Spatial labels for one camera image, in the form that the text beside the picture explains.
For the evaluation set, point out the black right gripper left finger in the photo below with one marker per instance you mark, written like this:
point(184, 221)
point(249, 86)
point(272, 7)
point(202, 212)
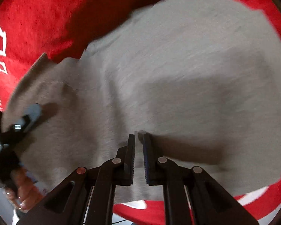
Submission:
point(86, 196)

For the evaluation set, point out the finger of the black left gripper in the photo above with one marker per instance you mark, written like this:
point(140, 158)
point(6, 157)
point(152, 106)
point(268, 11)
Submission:
point(30, 116)

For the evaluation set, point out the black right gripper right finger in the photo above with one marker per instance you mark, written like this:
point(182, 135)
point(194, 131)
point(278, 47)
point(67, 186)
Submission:
point(191, 196)

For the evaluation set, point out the grey knit garment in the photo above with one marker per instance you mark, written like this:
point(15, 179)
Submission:
point(203, 77)

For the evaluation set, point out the left hand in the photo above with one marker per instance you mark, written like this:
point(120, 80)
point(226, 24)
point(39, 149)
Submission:
point(27, 195)

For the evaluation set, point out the red printed bedspread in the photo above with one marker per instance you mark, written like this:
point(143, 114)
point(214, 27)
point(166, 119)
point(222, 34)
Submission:
point(60, 29)

